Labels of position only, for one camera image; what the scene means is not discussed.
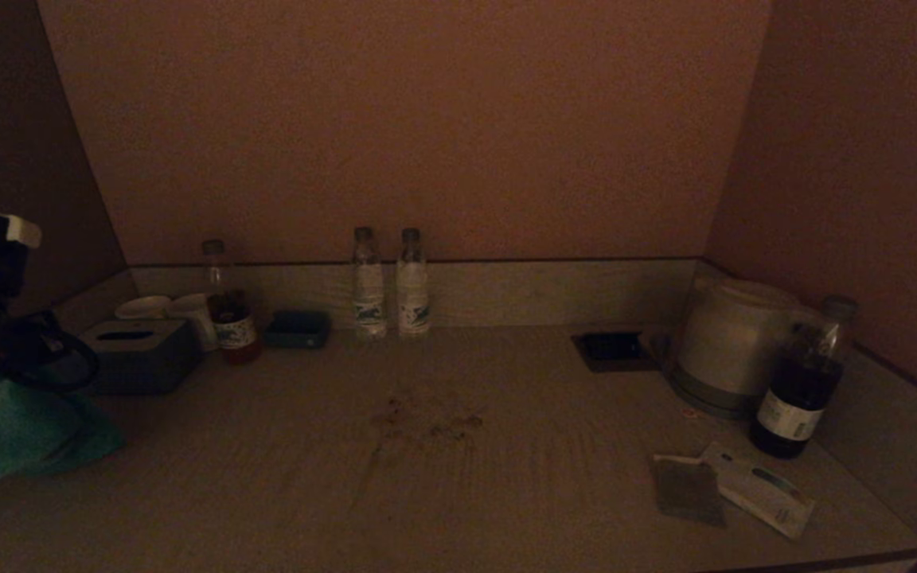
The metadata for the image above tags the amber tea bottle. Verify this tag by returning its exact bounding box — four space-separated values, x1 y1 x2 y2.
202 240 263 365

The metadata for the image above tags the white electric kettle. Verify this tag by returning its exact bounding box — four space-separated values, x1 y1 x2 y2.
669 278 815 403

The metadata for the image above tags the green fluffy cloth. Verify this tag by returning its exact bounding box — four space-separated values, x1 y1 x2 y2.
0 380 125 480

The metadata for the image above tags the grey kettle base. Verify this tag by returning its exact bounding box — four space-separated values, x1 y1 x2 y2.
668 368 763 420

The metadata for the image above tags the white paper sachet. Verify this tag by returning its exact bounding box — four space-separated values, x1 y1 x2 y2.
700 442 816 540

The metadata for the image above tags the white saucer dish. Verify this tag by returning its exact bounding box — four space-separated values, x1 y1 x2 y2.
115 296 174 322

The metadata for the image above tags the grey tea bag sachet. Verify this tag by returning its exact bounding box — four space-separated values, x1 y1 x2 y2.
652 454 728 528

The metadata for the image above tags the white ceramic cup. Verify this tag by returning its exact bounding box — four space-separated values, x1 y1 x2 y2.
170 294 220 352

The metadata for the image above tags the dark cola bottle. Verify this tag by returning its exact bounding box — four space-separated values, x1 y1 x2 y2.
749 295 859 460

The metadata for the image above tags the grey tissue box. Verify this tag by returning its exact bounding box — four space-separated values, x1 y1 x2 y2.
80 320 203 396

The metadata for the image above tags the clear water bottle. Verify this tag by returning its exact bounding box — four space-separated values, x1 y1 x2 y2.
396 228 432 336
352 228 389 340

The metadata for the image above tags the small blue tray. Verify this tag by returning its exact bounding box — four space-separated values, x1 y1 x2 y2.
265 310 331 349

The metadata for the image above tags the black recessed socket panel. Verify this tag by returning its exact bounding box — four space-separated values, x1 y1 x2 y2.
571 331 658 373

